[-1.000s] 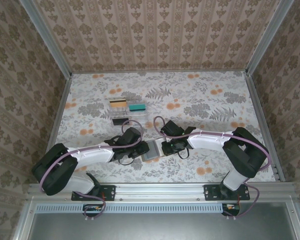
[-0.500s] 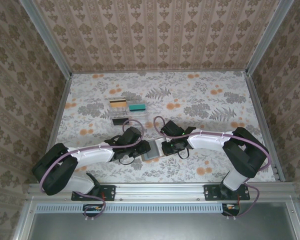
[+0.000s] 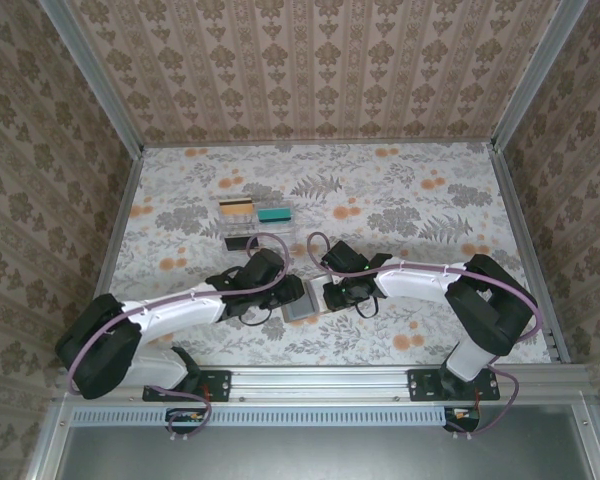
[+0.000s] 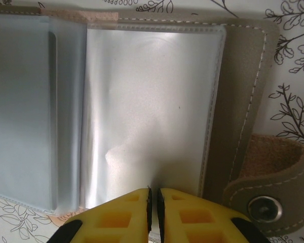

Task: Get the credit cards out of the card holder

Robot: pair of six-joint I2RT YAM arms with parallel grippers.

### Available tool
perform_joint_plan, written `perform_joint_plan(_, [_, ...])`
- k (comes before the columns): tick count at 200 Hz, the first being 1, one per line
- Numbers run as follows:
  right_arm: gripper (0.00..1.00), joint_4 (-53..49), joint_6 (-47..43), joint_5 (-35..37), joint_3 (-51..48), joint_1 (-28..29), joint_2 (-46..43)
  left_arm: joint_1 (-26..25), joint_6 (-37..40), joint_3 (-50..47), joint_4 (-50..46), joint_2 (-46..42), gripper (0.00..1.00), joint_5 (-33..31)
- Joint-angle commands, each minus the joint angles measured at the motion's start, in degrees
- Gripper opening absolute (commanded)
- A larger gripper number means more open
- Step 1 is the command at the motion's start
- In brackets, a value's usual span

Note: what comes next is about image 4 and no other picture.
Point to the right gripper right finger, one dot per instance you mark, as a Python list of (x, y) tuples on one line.
[(192, 220)]

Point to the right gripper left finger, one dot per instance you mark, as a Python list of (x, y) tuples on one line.
[(111, 220)]

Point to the silver card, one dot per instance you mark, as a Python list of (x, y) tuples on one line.
[(154, 101)]

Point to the taupe leather card holder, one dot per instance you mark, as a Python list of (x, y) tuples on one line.
[(243, 101)]

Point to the pale blue card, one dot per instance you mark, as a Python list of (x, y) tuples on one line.
[(20, 114)]

